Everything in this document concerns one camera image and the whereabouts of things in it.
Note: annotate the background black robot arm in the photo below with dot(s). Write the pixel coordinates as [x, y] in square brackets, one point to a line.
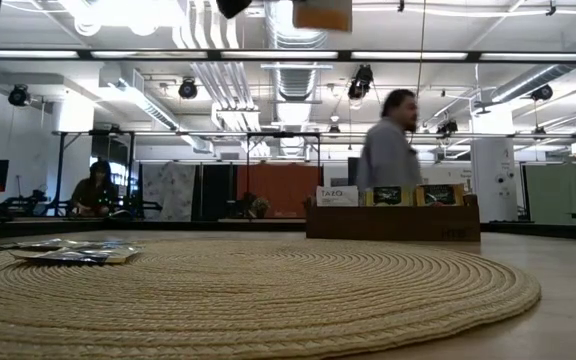
[245, 205]
[23, 204]

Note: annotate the wooden tea organizer box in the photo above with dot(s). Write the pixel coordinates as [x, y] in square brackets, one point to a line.
[393, 225]

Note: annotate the person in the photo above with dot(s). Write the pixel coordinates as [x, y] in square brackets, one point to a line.
[388, 155]
[95, 192]

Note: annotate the round woven placemat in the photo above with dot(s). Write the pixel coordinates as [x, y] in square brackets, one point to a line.
[268, 300]

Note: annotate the black partition panel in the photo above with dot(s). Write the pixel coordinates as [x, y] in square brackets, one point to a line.
[216, 192]

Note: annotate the black metal gantry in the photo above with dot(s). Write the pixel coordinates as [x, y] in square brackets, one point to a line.
[60, 170]
[247, 160]

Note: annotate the black ceiling spotlight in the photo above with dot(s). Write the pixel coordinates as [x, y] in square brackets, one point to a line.
[448, 126]
[542, 92]
[18, 95]
[360, 82]
[187, 88]

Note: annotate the white pillar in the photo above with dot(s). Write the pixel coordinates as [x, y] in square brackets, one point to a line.
[493, 180]

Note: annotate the grey partition wall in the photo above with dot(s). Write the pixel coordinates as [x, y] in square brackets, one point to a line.
[563, 192]

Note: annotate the patterned grey curtain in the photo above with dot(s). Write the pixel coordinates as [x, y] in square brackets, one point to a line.
[168, 190]

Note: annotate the orange partition wall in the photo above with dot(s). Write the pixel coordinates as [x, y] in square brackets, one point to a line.
[278, 185]

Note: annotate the background potted plant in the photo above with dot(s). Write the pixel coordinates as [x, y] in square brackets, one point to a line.
[260, 205]

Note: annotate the white and orange tea packet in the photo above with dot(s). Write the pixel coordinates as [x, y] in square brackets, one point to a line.
[323, 15]
[337, 196]

